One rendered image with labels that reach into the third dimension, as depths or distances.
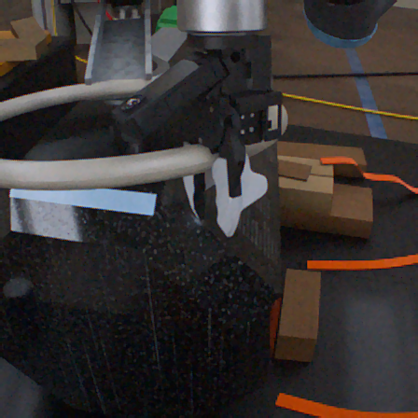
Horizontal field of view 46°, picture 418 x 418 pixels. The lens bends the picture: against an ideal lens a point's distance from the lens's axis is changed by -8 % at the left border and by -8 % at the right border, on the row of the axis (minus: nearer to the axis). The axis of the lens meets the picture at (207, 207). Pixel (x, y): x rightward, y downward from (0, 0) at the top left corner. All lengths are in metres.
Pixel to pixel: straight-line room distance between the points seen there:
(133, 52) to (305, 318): 0.95
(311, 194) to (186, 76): 1.58
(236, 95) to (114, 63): 0.58
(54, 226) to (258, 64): 0.58
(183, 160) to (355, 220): 1.62
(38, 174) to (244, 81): 0.23
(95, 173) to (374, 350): 1.37
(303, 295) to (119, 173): 1.25
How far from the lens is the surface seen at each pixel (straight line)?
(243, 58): 0.54
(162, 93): 0.48
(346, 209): 2.13
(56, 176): 0.51
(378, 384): 1.66
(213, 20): 0.49
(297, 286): 1.72
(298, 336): 1.57
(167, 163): 0.51
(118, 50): 1.12
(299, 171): 2.12
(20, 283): 1.15
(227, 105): 0.51
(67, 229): 0.99
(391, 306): 1.90
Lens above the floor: 1.33
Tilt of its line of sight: 36 degrees down
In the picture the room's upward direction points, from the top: straight up
